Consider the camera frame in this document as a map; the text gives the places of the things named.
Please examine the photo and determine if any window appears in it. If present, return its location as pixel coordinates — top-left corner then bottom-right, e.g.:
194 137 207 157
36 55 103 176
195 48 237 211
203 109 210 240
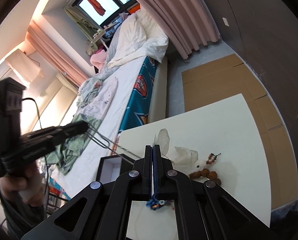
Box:
72 0 137 27

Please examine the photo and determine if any green curtain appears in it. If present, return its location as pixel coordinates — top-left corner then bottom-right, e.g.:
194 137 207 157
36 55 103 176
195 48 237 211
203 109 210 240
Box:
64 6 100 41

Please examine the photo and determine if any small folding bed table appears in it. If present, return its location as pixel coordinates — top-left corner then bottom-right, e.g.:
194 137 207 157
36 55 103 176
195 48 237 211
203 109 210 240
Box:
92 22 121 50

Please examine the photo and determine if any clear plastic bag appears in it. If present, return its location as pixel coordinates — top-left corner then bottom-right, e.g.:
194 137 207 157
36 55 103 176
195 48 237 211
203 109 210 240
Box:
153 128 170 155

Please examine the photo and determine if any air conditioner unit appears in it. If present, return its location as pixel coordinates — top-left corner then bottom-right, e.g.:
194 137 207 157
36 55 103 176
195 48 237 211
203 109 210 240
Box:
0 49 41 88

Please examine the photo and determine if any flattened cardboard sheet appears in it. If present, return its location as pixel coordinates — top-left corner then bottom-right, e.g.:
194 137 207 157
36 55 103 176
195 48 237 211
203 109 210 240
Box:
182 54 298 209

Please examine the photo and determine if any left hand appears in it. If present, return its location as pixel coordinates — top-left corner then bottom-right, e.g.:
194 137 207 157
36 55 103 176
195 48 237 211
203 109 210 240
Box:
0 162 44 207

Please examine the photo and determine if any pink plush toy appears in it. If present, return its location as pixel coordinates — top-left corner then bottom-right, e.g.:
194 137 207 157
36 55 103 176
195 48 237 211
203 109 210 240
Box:
90 50 107 69

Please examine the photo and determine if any crumpled white plastic wrap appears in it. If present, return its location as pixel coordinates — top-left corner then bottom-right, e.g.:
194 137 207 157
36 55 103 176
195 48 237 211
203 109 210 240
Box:
169 146 198 175

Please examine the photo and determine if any white duvet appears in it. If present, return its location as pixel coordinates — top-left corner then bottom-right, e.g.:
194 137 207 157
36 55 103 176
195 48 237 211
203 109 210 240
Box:
107 8 169 69

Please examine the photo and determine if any blue woven bracelet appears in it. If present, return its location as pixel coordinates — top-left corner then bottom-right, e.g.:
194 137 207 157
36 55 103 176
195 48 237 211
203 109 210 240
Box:
146 195 175 210

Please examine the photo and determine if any black cable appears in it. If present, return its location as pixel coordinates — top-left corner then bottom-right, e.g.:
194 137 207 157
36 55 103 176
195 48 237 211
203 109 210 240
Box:
21 97 51 210

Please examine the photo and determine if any pink curtain left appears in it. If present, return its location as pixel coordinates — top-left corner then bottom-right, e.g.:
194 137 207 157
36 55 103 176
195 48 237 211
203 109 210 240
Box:
26 20 95 87

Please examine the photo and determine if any pink curtain right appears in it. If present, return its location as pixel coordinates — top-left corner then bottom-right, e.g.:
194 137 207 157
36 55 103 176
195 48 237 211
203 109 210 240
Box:
137 0 221 59

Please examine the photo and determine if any orange hanging cloth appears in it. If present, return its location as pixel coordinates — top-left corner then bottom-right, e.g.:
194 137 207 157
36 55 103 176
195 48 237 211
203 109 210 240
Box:
87 0 106 16

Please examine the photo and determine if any green striped blanket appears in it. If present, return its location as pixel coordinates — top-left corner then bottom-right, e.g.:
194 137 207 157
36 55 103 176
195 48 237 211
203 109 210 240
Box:
46 114 102 175

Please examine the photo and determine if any white bedside table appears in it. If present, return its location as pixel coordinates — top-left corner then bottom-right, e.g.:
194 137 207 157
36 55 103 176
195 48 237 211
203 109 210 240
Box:
119 94 271 239

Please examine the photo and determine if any pink curtain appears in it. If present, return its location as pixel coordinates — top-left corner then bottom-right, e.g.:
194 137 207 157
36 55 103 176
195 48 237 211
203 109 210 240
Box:
137 0 221 59
26 20 95 87

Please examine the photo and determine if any bed with white sheet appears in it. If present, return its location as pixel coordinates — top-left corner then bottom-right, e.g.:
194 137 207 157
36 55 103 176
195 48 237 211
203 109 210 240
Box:
49 56 167 198

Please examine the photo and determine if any white printed shirt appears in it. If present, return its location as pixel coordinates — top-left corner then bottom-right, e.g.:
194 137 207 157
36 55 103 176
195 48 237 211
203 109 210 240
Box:
76 77 118 120

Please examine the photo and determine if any black jewelry box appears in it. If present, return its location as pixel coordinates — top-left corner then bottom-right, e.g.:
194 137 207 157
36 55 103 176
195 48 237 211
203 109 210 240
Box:
96 154 135 184

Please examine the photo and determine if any white wall socket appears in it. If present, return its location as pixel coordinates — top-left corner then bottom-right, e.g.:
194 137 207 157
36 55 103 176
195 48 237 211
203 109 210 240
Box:
222 17 229 27

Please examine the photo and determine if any brown bead bracelet with pompom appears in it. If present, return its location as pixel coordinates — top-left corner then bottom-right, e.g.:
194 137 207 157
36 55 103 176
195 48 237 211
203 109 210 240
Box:
188 152 222 185

